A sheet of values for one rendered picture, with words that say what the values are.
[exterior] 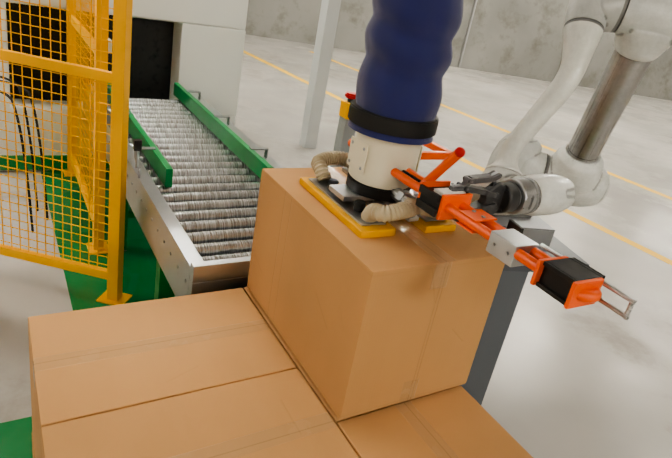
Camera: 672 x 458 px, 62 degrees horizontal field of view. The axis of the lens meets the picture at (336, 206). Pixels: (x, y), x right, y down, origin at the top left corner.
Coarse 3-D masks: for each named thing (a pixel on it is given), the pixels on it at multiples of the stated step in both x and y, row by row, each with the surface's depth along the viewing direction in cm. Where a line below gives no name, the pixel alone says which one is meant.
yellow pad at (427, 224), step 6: (420, 216) 141; (426, 216) 141; (414, 222) 140; (420, 222) 138; (426, 222) 139; (432, 222) 139; (438, 222) 140; (444, 222) 141; (450, 222) 142; (420, 228) 138; (426, 228) 137; (432, 228) 137; (438, 228) 138; (444, 228) 140; (450, 228) 141
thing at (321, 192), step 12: (300, 180) 153; (312, 180) 151; (324, 180) 152; (336, 180) 147; (312, 192) 147; (324, 192) 144; (324, 204) 142; (336, 204) 139; (348, 204) 139; (360, 204) 135; (336, 216) 137; (348, 216) 134; (360, 216) 134; (360, 228) 128; (372, 228) 130; (384, 228) 131
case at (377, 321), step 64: (256, 256) 167; (320, 256) 133; (384, 256) 121; (448, 256) 127; (320, 320) 134; (384, 320) 122; (448, 320) 134; (320, 384) 136; (384, 384) 132; (448, 384) 145
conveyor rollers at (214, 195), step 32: (160, 128) 308; (192, 128) 325; (192, 160) 275; (224, 160) 283; (160, 192) 235; (192, 192) 235; (224, 192) 242; (256, 192) 249; (192, 224) 209; (224, 224) 215; (224, 256) 190
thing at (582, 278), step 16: (560, 256) 99; (544, 272) 97; (560, 272) 93; (576, 272) 94; (592, 272) 95; (544, 288) 96; (560, 288) 94; (576, 288) 90; (592, 288) 93; (576, 304) 93
